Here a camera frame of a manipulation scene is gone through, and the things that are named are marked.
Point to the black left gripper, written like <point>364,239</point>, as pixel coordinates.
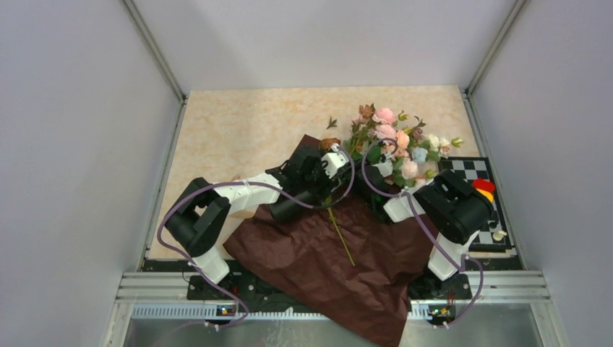
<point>322,191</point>

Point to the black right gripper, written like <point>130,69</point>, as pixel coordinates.
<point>356,173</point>

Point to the brown small rose stem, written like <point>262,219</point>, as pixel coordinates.
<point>344,187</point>

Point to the black cylindrical vase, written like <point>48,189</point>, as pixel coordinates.
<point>285,209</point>

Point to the colourful artificial flower bunch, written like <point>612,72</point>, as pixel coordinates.
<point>377,134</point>

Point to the red paper bouquet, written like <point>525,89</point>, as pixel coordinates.
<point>344,263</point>

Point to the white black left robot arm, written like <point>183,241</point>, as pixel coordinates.
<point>196,219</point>

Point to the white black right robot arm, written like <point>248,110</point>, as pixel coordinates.
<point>457,209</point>

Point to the small fallen green leaf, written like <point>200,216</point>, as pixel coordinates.
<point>332,123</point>

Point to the red yellow toy block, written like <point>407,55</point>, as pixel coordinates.
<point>484,187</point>

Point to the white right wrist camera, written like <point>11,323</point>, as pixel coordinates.
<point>386,165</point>

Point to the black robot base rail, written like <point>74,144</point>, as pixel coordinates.
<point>261,296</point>

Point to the white toothed cable duct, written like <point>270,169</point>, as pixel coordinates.
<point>203,311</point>

